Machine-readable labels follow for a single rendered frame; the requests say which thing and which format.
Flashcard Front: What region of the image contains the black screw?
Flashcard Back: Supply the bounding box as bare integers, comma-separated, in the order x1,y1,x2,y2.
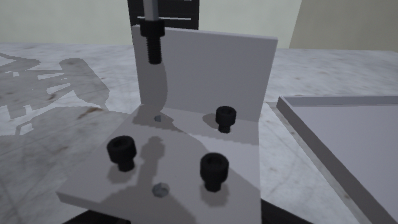
107,136,137,172
200,152,229,192
215,106,236,134
139,18,165,65

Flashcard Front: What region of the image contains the grey l-shaped bracket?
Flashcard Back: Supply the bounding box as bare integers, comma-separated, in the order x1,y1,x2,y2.
55,25,278,224

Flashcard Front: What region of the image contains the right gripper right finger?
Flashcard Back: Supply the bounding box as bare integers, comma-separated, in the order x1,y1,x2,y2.
261,198,313,224

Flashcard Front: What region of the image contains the dark blue electric screwdriver barrel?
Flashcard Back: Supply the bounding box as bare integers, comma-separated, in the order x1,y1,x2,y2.
143,0,159,21

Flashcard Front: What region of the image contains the light grey shallow tray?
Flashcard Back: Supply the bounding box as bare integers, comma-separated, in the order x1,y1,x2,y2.
276,95,398,224

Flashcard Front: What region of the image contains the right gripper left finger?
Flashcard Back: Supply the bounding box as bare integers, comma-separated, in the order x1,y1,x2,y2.
62,210,131,224

